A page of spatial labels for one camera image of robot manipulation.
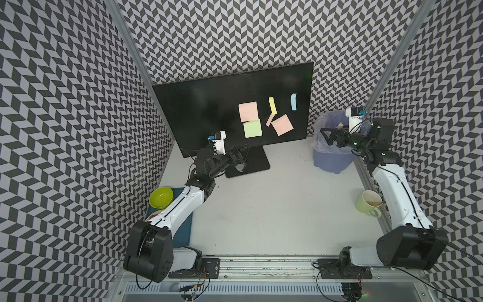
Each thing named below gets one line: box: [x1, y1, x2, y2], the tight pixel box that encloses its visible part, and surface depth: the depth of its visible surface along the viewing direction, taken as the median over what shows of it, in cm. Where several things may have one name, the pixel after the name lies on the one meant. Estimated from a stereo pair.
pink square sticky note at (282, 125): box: [271, 113, 294, 137], surface depth 82 cm
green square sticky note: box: [243, 118, 263, 139], surface depth 82 cm
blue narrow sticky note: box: [290, 93, 297, 111], surface depth 77 cm
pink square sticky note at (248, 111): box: [238, 101, 259, 123], surface depth 77 cm
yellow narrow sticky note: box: [268, 96, 278, 115], surface depth 77 cm
